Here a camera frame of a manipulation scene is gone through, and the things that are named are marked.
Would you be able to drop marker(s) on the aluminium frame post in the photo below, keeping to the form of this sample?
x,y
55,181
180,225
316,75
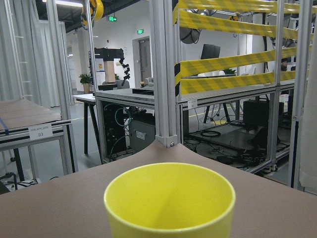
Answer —
x,y
163,59

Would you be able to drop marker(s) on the yellow plastic cup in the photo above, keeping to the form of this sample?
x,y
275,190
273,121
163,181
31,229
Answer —
x,y
170,200

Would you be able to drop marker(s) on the black monitor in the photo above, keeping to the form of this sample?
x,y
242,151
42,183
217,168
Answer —
x,y
210,51

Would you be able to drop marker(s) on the potted green plant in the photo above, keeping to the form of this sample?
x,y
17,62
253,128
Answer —
x,y
85,80

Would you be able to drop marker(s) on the yellow black hazard tape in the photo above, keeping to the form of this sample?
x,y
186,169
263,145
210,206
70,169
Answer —
x,y
245,30

